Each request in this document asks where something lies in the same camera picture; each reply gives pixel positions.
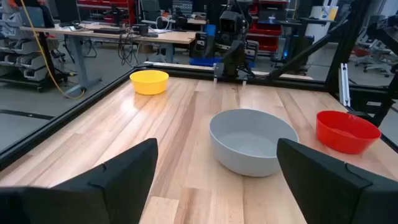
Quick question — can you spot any grey stacked bins rack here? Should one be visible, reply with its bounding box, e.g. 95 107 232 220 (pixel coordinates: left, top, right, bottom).
0 6 68 93

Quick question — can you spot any black keyboard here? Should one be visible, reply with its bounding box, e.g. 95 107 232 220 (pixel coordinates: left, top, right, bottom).
92 27 127 35

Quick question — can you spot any wooden office desk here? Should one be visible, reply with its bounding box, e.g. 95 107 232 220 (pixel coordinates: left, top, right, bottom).
19 22 197 97

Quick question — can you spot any blue storage bin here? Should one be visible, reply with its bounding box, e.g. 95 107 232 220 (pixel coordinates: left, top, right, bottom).
188 55 224 68

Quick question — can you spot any grey office chair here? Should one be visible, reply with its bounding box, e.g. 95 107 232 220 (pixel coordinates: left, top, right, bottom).
353 30 394 78

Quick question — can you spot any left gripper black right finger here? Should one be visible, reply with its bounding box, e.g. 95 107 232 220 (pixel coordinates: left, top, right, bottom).
276 138 398 224

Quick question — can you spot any black aluminium table frame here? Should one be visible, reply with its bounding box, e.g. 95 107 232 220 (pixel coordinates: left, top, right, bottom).
0 63 398 172

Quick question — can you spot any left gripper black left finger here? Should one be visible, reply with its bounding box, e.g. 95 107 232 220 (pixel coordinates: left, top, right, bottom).
0 138 159 224

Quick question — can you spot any yellow cable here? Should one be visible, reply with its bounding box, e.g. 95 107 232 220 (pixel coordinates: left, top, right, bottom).
19 0 86 100

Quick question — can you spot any person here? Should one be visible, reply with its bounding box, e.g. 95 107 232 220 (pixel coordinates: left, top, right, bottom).
6 0 49 10

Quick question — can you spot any white cylindrical drum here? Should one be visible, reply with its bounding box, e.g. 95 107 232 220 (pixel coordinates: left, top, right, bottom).
305 5 339 44

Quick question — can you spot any large grey bowl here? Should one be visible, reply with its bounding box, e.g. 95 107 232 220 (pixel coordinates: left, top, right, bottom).
209 108 300 178

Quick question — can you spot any black frame post with brace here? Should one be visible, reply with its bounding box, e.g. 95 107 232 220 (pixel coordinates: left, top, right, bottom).
266 0 373 94

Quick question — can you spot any red tool cabinet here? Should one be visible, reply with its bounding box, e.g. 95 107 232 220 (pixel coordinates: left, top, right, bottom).
247 0 290 57

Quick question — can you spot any red plastic bowl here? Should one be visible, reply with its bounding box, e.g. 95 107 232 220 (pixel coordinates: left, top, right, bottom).
315 110 382 155

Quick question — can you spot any yellow plastic bowl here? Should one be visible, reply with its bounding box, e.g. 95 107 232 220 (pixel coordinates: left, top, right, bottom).
129 69 170 96

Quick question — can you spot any white aluminium bracket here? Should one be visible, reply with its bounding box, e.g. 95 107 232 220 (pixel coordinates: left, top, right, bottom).
338 63 351 108

